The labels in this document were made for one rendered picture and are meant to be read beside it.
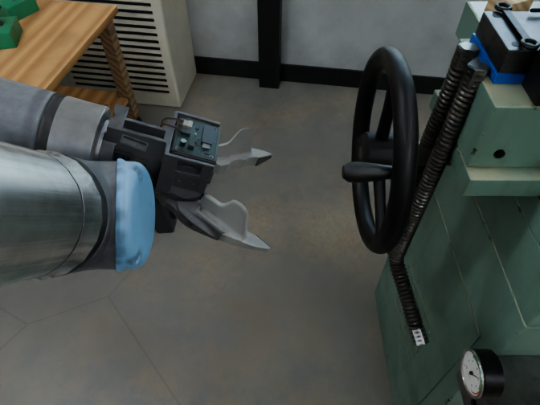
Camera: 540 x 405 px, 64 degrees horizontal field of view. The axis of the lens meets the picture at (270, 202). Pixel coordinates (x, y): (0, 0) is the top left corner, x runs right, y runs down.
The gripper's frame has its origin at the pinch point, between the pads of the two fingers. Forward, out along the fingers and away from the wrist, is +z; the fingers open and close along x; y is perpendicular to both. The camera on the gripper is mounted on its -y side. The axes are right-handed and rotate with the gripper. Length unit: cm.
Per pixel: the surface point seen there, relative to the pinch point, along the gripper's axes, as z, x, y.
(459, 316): 40.6, -1.1, -15.6
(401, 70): 10.0, 9.8, 17.0
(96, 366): -18, 8, -95
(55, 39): -54, 92, -52
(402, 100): 10.0, 5.7, 15.8
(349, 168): 6.8, 0.9, 8.1
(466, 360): 31.2, -13.0, -7.2
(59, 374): -27, 6, -98
